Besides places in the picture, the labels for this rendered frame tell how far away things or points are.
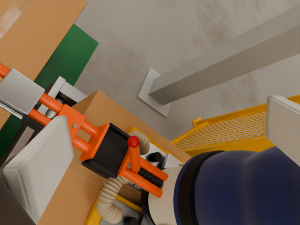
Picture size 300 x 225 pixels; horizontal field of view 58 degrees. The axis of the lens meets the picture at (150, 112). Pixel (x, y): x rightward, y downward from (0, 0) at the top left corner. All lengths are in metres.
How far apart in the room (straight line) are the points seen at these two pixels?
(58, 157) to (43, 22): 1.14
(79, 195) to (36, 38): 0.73
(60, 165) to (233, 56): 1.46
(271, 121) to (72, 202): 0.59
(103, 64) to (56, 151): 1.83
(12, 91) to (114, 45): 1.59
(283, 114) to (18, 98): 0.46
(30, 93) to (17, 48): 0.66
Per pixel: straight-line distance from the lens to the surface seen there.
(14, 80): 0.56
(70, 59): 1.89
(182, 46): 2.57
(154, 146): 0.81
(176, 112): 2.26
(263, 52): 1.54
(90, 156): 0.56
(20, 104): 0.55
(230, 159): 0.56
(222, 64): 1.64
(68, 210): 0.71
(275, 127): 0.18
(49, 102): 0.57
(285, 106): 0.17
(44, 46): 1.23
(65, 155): 0.17
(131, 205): 0.77
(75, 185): 0.71
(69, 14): 1.35
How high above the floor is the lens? 1.61
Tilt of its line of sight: 51 degrees down
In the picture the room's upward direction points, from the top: 70 degrees clockwise
